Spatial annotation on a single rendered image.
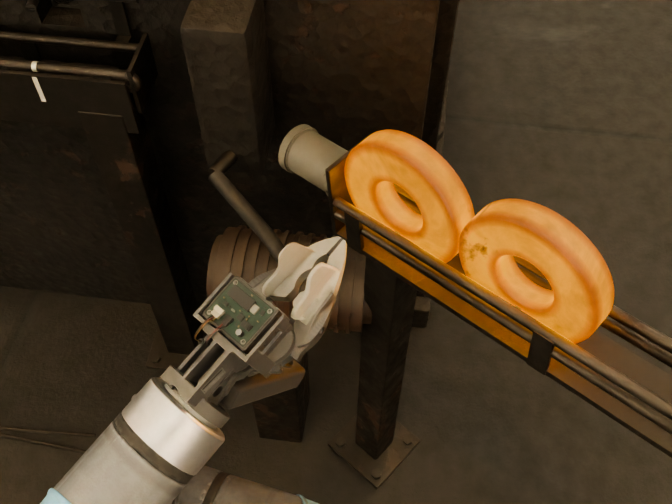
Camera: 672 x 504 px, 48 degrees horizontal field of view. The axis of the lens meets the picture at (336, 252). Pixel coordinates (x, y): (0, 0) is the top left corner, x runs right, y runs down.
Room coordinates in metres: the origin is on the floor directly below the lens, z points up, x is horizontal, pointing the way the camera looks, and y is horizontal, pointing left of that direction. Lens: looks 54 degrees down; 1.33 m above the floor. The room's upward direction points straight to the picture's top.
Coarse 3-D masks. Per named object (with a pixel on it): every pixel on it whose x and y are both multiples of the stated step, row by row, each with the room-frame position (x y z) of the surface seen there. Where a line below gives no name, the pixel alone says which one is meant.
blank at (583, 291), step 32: (480, 224) 0.44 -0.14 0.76; (512, 224) 0.42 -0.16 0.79; (544, 224) 0.41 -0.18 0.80; (480, 256) 0.43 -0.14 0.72; (512, 256) 0.44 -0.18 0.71; (544, 256) 0.39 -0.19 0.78; (576, 256) 0.38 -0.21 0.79; (512, 288) 0.41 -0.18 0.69; (544, 288) 0.41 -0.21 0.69; (576, 288) 0.37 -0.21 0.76; (608, 288) 0.37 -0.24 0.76; (544, 320) 0.38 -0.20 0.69; (576, 320) 0.36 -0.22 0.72
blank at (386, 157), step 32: (352, 160) 0.55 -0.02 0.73; (384, 160) 0.52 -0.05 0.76; (416, 160) 0.50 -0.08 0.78; (352, 192) 0.55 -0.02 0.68; (384, 192) 0.54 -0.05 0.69; (416, 192) 0.49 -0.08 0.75; (448, 192) 0.48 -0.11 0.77; (384, 224) 0.52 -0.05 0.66; (416, 224) 0.51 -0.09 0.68; (448, 224) 0.46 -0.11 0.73; (448, 256) 0.46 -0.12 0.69
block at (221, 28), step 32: (192, 0) 0.74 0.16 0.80; (224, 0) 0.73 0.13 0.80; (256, 0) 0.74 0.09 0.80; (192, 32) 0.69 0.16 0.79; (224, 32) 0.68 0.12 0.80; (256, 32) 0.71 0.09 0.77; (192, 64) 0.68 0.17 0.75; (224, 64) 0.68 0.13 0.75; (256, 64) 0.70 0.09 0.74; (224, 96) 0.68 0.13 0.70; (256, 96) 0.69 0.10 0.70; (224, 128) 0.68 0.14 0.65; (256, 128) 0.68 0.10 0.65; (256, 160) 0.68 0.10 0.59
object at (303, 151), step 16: (304, 128) 0.64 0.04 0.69; (288, 144) 0.62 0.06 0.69; (304, 144) 0.61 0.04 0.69; (320, 144) 0.61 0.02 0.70; (336, 144) 0.62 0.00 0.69; (288, 160) 0.61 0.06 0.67; (304, 160) 0.59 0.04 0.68; (320, 160) 0.59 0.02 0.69; (304, 176) 0.59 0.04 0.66; (320, 176) 0.57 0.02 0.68
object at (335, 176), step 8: (336, 160) 0.56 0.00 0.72; (344, 160) 0.56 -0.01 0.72; (328, 168) 0.55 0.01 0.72; (336, 168) 0.55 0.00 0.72; (328, 176) 0.55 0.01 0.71; (336, 176) 0.55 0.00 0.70; (344, 176) 0.56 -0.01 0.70; (328, 184) 0.55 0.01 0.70; (336, 184) 0.55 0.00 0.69; (344, 184) 0.56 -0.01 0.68; (328, 192) 0.55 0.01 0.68; (336, 192) 0.55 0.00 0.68; (344, 192) 0.56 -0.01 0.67; (336, 208) 0.55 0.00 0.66; (336, 224) 0.54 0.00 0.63; (344, 224) 0.55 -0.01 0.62; (336, 232) 0.54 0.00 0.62
